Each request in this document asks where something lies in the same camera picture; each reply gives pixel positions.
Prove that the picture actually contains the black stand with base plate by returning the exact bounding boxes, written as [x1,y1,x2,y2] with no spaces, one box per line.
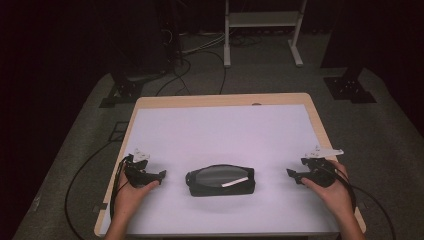
[98,0,169,109]
[319,0,378,105]

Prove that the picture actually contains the person's left hand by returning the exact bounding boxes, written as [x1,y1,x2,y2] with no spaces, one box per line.
[111,170,161,220]

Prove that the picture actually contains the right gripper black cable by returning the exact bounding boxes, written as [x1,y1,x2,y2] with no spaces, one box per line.
[324,159,358,212]

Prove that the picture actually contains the black mesh pencil case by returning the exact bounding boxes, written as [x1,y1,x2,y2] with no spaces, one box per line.
[185,163,257,198]

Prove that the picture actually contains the wooden table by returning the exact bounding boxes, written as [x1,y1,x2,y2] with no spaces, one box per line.
[94,92,367,240]

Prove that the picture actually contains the white floor cables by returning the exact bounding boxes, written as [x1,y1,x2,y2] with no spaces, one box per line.
[179,31,227,56]

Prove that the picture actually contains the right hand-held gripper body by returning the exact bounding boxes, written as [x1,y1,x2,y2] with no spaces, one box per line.
[299,145,345,188]

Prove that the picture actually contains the long black floor cable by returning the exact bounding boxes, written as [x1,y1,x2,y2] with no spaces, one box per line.
[351,184,398,240]
[64,141,116,240]

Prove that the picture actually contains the white metal desk frame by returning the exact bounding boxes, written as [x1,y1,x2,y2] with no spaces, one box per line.
[223,0,309,69]

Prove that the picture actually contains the person's right hand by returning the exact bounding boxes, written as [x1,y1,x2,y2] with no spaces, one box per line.
[301,160,356,220]

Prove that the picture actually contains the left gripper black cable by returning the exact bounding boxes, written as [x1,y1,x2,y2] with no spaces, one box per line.
[109,154,133,221]

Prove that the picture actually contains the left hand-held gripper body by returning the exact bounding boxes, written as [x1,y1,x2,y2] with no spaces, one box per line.
[123,147,162,189]

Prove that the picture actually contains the white cylindrical stick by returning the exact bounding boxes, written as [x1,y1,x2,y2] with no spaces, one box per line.
[220,176,250,189]

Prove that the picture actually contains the white table mat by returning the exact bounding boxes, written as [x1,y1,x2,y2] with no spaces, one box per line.
[99,104,339,236]

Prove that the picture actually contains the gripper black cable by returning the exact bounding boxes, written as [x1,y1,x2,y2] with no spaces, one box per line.
[109,154,133,221]
[324,159,358,212]

